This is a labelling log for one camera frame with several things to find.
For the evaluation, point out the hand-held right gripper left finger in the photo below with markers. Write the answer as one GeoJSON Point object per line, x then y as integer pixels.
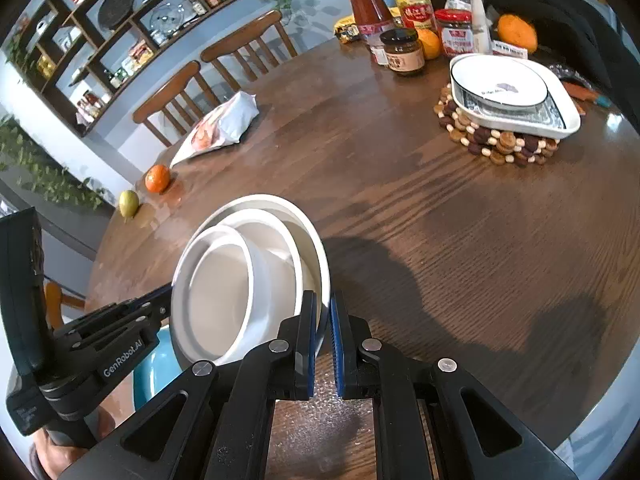
{"type": "Point", "coordinates": [310, 345]}

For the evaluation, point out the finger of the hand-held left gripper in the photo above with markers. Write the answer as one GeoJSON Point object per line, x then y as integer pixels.
{"type": "Point", "coordinates": [157, 297]}

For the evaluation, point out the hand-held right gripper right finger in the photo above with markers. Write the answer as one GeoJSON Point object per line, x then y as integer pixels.
{"type": "Point", "coordinates": [338, 345]}

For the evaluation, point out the small white straight-sided bowl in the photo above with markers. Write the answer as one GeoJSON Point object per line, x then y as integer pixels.
{"type": "Point", "coordinates": [215, 300]}

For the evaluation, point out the blue plate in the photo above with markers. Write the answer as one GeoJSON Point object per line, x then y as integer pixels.
{"type": "Point", "coordinates": [155, 375]}

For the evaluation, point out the medium white bowl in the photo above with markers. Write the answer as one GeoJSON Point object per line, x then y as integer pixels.
{"type": "Point", "coordinates": [275, 270]}

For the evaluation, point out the large white bowl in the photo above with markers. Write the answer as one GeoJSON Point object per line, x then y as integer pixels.
{"type": "Point", "coordinates": [312, 255]}

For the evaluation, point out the person's left hand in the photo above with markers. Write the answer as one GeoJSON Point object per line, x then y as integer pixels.
{"type": "Point", "coordinates": [65, 462]}

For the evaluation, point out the wooden slat-back chair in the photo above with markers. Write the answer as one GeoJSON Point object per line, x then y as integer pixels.
{"type": "Point", "coordinates": [170, 90]}
{"type": "Point", "coordinates": [54, 305]}
{"type": "Point", "coordinates": [240, 35]}

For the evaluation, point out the green pear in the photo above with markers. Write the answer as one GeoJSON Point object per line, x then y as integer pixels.
{"type": "Point", "coordinates": [128, 203]}

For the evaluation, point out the orange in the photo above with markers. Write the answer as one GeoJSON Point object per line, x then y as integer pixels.
{"type": "Point", "coordinates": [157, 179]}

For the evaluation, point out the trailing plant on refrigerator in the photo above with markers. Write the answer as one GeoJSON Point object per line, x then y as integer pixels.
{"type": "Point", "coordinates": [45, 170]}

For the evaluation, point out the white snack bag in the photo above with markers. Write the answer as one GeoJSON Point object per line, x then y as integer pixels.
{"type": "Point", "coordinates": [220, 127]}

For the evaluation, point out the wooden bead trivet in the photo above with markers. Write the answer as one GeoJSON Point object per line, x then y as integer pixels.
{"type": "Point", "coordinates": [495, 142]}

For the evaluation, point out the brown lid sauce jar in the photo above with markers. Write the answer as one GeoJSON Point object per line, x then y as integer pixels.
{"type": "Point", "coordinates": [402, 52]}

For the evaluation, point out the round white dark-rimmed plate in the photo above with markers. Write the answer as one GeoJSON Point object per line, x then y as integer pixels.
{"type": "Point", "coordinates": [497, 80]}

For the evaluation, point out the white patterned serving dish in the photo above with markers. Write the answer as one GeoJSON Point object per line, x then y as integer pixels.
{"type": "Point", "coordinates": [555, 120]}

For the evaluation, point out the small tangerine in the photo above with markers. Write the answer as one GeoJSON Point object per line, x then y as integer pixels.
{"type": "Point", "coordinates": [430, 44]}

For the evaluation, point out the yellow and black snack packet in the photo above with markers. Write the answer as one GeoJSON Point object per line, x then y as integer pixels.
{"type": "Point", "coordinates": [347, 30]}

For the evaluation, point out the red chili sauce jar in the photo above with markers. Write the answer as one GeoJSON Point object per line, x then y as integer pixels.
{"type": "Point", "coordinates": [454, 35]}

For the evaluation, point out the red sauce bottle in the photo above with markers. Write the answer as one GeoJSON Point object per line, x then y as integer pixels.
{"type": "Point", "coordinates": [370, 10]}

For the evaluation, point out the small white and red box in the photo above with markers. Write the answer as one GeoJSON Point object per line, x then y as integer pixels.
{"type": "Point", "coordinates": [510, 51]}

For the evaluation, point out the white plastic bottle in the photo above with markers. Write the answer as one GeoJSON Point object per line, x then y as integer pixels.
{"type": "Point", "coordinates": [481, 20]}

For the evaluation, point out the large orange fruit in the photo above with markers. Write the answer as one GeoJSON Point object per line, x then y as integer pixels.
{"type": "Point", "coordinates": [517, 32]}

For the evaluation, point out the dark wooden wall shelf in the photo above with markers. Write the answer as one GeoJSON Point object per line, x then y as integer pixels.
{"type": "Point", "coordinates": [90, 5]}

